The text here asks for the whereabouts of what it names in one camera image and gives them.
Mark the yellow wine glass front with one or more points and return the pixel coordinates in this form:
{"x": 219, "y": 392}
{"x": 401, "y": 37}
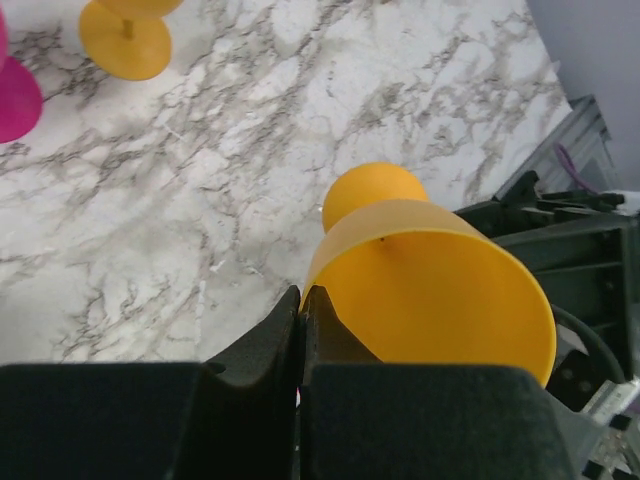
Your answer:
{"x": 128, "y": 39}

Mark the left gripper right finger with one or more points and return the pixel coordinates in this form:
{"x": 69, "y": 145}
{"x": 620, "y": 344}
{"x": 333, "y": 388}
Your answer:
{"x": 363, "y": 419}

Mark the pink plastic wine glass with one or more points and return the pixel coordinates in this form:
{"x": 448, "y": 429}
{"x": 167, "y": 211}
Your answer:
{"x": 21, "y": 100}

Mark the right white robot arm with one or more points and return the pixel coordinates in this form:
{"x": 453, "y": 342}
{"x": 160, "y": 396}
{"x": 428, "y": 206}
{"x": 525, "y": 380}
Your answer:
{"x": 583, "y": 252}

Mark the yellow wine glass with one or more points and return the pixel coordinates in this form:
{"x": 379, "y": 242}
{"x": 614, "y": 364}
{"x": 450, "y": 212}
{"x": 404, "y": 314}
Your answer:
{"x": 128, "y": 39}
{"x": 417, "y": 284}

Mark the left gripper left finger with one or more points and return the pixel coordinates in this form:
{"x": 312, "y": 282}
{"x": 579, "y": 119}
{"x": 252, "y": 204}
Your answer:
{"x": 230, "y": 417}

